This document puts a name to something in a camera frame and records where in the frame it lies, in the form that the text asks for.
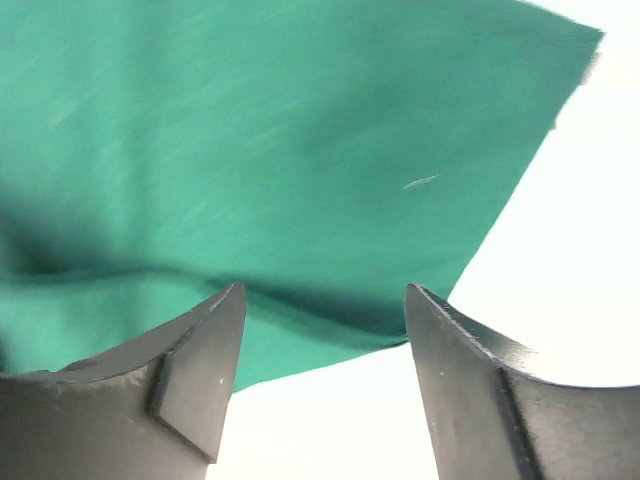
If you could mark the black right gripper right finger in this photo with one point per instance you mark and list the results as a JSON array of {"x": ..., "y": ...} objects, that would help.
[{"x": 491, "y": 415}]

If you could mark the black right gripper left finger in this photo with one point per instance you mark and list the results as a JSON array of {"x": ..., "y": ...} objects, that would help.
[{"x": 151, "y": 408}]

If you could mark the dark green surgical cloth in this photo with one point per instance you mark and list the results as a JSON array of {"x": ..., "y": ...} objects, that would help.
[{"x": 324, "y": 153}]

